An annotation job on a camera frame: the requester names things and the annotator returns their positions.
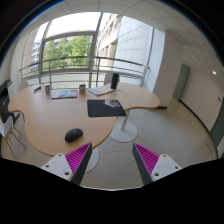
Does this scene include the black speaker box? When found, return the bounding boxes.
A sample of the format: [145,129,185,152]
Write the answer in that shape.
[111,73,119,89]

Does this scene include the open book on desk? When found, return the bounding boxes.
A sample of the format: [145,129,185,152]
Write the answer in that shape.
[88,86,113,96]

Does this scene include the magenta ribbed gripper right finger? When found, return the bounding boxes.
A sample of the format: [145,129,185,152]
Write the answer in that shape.
[132,143,182,185]

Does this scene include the metal balcony railing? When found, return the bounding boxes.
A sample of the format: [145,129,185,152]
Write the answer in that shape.
[19,56,149,89]

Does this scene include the white printed mug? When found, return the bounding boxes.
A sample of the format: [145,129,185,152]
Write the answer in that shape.
[79,84,86,94]

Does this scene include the white chair wooden legs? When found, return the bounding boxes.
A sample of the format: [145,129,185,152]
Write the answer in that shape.
[0,116,25,153]

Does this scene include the black computer mouse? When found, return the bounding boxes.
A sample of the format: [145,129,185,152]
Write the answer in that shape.
[65,128,83,143]

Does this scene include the grey-green door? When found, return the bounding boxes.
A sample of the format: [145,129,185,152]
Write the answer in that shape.
[173,64,190,101]

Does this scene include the dark pen on desk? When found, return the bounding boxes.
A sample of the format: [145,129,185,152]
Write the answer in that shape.
[33,86,42,93]

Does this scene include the black mouse pad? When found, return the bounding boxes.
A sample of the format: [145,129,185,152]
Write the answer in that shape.
[87,100,126,117]

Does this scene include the wooden curved desk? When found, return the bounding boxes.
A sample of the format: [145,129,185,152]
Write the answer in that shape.
[8,83,160,156]

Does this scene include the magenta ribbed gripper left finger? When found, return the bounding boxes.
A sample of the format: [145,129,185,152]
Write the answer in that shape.
[42,143,92,185]

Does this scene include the colourful magazine on desk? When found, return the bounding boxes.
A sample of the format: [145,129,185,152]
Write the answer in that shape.
[51,90,78,99]

